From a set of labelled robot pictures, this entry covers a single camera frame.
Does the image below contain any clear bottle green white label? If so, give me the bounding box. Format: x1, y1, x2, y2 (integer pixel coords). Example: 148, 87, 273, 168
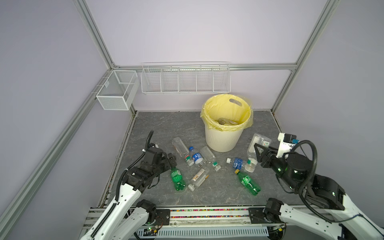
245, 134, 272, 173

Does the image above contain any blue label bottle white cap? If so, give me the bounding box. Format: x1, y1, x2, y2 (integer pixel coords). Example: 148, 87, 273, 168
226, 158, 246, 171

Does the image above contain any green bottle yellow cap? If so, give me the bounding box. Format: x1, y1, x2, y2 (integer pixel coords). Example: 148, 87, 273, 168
235, 169, 261, 196
170, 168, 186, 191

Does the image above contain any clear bottle yellow white label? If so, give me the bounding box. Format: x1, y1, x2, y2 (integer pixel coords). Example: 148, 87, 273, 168
188, 167, 210, 192

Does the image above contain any clear bottle purple label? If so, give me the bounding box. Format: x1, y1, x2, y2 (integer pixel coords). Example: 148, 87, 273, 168
218, 118, 239, 126

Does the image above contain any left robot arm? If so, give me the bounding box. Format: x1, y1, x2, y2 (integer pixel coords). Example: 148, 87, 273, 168
81, 130, 177, 240

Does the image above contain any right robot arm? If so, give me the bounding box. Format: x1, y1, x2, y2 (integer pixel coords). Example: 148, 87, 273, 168
254, 134, 384, 240

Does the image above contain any yellow plastic bin liner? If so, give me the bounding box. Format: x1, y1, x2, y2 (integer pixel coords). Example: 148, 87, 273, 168
201, 94, 254, 132

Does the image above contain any white plastic waste bin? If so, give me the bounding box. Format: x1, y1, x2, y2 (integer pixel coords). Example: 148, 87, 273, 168
204, 93, 252, 153

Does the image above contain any clear bottle red green label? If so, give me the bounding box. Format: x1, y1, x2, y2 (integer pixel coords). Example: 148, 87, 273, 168
172, 137, 195, 166

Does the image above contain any clear bottle blue label cap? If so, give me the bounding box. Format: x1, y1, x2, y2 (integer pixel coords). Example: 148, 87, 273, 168
189, 146, 204, 165

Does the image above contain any clear bottle green neck label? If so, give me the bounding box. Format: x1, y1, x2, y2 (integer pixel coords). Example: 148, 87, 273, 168
200, 146, 221, 172

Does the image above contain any small white mesh basket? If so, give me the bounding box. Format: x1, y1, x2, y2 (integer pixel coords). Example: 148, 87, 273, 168
96, 70, 140, 111

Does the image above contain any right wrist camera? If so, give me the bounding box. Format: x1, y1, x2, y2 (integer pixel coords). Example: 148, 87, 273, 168
276, 133, 299, 159

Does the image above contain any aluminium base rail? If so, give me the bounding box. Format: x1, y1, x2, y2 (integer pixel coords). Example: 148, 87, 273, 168
78, 204, 345, 240

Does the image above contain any long white wire basket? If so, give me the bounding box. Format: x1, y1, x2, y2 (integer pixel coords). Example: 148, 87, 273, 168
141, 62, 232, 95

